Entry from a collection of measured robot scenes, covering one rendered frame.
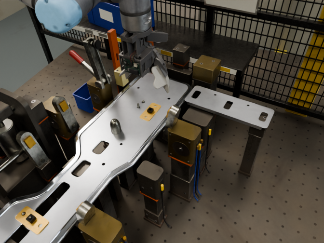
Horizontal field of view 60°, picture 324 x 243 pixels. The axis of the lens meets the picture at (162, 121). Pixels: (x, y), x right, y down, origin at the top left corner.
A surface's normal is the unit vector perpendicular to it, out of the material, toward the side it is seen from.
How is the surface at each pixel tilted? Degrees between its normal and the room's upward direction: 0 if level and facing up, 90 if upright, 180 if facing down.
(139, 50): 90
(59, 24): 90
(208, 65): 0
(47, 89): 0
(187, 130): 0
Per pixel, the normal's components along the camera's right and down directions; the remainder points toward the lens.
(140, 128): -0.04, -0.71
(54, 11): -0.27, 0.69
